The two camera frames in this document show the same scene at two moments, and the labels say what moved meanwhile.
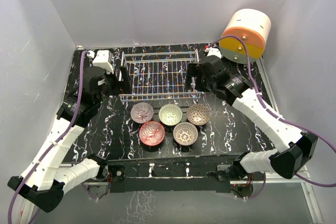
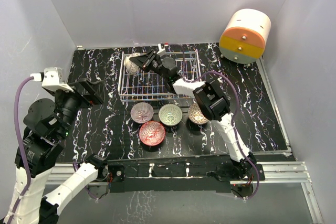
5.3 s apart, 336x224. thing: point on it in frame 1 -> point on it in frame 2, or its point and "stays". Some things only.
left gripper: [123, 87] -> [95, 91]
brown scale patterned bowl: [199, 114] stays
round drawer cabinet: [254, 27] stays
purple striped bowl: [142, 113] stays
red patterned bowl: [151, 133] stays
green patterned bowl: [170, 114] stays
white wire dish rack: [159, 74] stays
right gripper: [192, 72] -> [145, 61]
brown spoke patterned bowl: [185, 134] -> [131, 66]
